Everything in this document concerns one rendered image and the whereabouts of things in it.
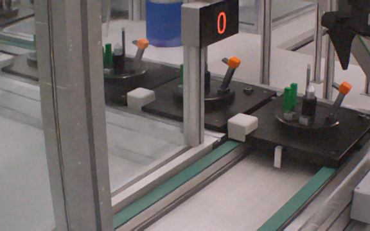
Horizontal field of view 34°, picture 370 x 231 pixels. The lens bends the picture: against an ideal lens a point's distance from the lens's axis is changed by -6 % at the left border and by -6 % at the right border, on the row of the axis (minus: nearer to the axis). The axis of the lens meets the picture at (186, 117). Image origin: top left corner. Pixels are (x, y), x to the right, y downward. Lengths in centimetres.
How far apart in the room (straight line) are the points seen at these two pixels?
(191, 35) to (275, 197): 32
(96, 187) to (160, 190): 66
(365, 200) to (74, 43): 78
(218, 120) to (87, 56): 91
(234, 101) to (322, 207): 43
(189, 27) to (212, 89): 35
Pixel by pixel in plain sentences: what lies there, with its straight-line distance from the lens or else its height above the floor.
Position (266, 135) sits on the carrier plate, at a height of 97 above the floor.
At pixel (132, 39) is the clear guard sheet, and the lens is 99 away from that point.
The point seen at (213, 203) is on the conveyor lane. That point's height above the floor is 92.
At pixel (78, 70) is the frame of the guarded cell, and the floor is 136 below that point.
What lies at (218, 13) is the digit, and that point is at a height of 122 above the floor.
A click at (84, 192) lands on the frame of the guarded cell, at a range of 41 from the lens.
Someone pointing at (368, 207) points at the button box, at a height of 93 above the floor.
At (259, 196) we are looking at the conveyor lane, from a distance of 112.
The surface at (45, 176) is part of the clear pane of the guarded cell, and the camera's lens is 40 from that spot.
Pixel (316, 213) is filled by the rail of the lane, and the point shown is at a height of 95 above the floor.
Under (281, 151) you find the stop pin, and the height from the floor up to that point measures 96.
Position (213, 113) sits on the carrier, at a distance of 131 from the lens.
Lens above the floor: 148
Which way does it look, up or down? 23 degrees down
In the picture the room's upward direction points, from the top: straight up
